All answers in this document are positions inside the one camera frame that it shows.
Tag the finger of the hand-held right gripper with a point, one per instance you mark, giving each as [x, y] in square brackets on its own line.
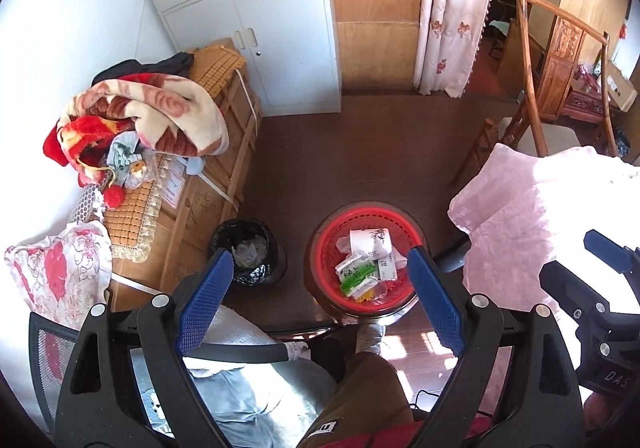
[607, 248]
[570, 285]

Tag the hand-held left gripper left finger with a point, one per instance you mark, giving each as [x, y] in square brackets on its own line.
[205, 298]

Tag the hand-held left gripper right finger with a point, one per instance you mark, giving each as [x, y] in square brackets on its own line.
[432, 298]

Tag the clear plastic wrapper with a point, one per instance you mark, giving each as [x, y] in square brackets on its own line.
[381, 289]

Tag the red and white carton box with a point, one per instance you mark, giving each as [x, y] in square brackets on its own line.
[387, 268]

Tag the green tissue packet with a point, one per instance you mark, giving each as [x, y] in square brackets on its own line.
[356, 275]

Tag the white printed paper cup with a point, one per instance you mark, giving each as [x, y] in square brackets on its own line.
[367, 243]

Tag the red plastic basket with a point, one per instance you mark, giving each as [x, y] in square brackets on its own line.
[325, 238]

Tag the black trash bin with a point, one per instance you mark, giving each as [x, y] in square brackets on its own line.
[225, 238]

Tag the person's right hand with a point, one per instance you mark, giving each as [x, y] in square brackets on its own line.
[602, 415]

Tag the pink floral tablecloth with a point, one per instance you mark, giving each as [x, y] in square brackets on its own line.
[525, 208]

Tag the person's foot in white sock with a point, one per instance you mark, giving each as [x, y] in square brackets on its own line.
[299, 350]

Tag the beaded seat mat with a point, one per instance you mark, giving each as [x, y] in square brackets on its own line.
[135, 213]

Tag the person's leg in brown trousers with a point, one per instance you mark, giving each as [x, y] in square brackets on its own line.
[360, 388]

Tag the dark wooden side table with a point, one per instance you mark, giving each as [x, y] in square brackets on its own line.
[587, 102]

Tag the red floral pillow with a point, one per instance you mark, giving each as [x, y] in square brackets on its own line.
[55, 273]

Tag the pale blue garment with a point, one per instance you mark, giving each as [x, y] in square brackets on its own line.
[125, 155]

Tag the carved wooden chair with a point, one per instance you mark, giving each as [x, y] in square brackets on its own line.
[530, 92]

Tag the black mesh office chair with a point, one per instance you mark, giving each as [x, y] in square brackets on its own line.
[45, 368]

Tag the red and cream floral blanket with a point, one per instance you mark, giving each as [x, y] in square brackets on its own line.
[165, 102]

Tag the bamboo mat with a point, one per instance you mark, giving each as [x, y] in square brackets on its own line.
[215, 72]

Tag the black garment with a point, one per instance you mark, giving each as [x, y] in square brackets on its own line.
[165, 65]

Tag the white metal cabinet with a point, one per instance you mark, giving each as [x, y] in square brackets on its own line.
[290, 52]

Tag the floral curtain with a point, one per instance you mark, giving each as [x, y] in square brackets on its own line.
[450, 2]

